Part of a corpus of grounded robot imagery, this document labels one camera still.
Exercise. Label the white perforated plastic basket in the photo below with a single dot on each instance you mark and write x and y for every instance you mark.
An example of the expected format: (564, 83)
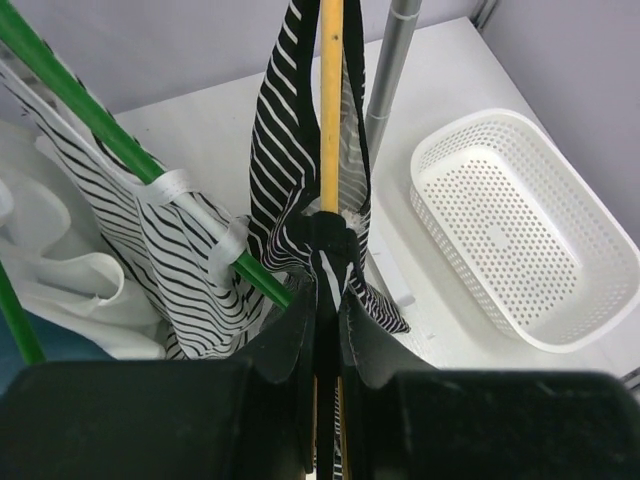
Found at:
(533, 244)

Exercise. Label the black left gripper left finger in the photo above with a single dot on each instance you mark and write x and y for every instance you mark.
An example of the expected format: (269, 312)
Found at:
(248, 416)

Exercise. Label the black white striped tank top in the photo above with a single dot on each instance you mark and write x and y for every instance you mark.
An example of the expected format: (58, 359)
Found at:
(287, 234)

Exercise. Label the white black striped hanging top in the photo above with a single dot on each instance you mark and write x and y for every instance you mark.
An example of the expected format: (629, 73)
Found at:
(176, 243)

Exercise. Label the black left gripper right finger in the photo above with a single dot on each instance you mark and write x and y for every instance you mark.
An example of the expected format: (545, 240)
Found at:
(405, 419)

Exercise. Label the white metal clothes rack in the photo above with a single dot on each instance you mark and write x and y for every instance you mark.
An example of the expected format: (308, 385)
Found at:
(400, 25)

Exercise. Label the yellow clothes hanger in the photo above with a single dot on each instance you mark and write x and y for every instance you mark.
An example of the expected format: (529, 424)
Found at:
(330, 100)

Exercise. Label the light blue hanging top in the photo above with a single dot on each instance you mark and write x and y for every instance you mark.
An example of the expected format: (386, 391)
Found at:
(58, 344)

